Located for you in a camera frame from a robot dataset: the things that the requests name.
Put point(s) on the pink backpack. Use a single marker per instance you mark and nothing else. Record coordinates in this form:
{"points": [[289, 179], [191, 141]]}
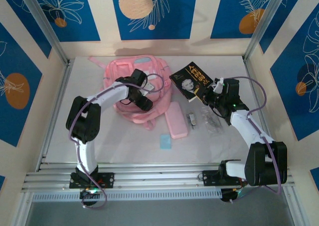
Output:
{"points": [[119, 66]]}

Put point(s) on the aluminium frame post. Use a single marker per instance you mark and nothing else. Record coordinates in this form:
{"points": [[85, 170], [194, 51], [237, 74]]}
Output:
{"points": [[271, 24], [45, 27]]}

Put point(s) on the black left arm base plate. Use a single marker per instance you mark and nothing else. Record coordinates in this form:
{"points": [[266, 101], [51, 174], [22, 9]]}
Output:
{"points": [[107, 180]]}

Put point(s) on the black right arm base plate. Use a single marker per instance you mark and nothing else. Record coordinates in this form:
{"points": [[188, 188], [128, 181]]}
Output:
{"points": [[210, 178]]}

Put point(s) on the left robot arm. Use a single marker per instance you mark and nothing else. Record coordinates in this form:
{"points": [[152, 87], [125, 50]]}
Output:
{"points": [[84, 121]]}

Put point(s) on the pink pencil case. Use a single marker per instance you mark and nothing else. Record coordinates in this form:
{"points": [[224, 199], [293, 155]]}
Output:
{"points": [[175, 121]]}

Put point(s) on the black book with portrait cover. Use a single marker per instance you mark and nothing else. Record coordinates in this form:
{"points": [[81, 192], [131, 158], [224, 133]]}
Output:
{"points": [[192, 79]]}

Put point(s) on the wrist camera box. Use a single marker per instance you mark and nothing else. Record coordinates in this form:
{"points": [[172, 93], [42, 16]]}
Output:
{"points": [[149, 87], [218, 84]]}

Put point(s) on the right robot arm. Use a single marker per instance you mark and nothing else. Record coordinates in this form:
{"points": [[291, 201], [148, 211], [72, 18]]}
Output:
{"points": [[264, 161]]}

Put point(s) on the aluminium mounting rail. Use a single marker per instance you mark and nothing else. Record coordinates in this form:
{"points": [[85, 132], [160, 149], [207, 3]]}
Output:
{"points": [[159, 176]]}

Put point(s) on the clear plastic bag with clips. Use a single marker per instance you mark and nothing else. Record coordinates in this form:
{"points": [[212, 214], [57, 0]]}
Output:
{"points": [[211, 121]]}

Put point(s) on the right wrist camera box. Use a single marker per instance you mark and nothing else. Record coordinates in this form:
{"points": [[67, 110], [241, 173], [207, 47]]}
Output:
{"points": [[218, 84]]}

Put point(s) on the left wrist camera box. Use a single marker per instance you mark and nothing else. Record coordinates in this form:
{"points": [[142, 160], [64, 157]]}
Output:
{"points": [[149, 87]]}

